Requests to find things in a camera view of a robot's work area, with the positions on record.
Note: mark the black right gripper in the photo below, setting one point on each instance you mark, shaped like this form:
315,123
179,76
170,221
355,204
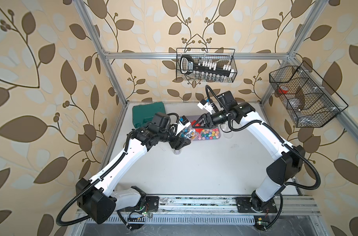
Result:
204,116

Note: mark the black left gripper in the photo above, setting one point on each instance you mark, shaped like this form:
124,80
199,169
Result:
176,142

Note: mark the red lid candy jar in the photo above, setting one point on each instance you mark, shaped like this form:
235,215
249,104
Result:
188,133

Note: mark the small clear sprinkles jar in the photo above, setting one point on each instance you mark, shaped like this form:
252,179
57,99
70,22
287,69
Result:
176,152

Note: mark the red jar lid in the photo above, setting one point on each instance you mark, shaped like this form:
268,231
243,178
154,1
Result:
198,128

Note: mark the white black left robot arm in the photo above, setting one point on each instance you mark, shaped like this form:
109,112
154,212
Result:
97,196

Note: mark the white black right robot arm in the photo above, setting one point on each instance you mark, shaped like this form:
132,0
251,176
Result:
223,111

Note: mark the pile of star candies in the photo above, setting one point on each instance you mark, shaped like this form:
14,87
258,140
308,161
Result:
209,134

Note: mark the lilac plastic tray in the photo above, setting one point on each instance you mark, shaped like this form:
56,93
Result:
193,119

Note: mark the green plastic tool case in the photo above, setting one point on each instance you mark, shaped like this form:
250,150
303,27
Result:
143,114

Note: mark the black socket set rack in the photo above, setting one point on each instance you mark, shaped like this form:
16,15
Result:
197,64

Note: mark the red item in basket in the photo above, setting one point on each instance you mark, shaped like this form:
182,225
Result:
283,89

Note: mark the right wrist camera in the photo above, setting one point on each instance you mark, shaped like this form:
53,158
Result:
205,105

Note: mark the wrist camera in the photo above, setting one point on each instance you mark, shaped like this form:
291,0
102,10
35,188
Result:
205,105
182,124

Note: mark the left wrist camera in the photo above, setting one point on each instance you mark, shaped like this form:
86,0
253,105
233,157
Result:
182,124

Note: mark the black wire basket back wall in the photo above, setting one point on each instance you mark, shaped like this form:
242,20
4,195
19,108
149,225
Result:
206,51

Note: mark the black wire basket wall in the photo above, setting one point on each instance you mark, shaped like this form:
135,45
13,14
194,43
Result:
206,51
311,102

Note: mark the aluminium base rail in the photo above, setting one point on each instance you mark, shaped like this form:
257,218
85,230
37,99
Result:
214,210

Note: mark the black wire basket right wall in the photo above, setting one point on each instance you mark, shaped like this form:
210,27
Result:
311,102

